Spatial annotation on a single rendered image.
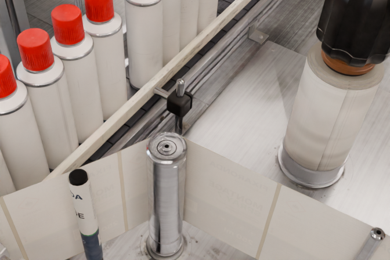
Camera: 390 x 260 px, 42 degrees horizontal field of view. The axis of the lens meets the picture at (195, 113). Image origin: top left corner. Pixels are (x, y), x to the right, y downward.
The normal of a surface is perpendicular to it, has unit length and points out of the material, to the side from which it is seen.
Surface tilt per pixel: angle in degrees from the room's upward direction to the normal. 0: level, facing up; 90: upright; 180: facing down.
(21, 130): 90
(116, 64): 90
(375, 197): 0
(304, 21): 0
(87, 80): 90
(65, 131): 90
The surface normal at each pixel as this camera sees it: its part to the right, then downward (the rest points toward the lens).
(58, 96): 0.71, 0.55
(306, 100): -0.88, 0.33
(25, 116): 0.87, 0.40
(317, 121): -0.57, 0.61
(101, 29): 0.13, -0.01
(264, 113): 0.05, -0.67
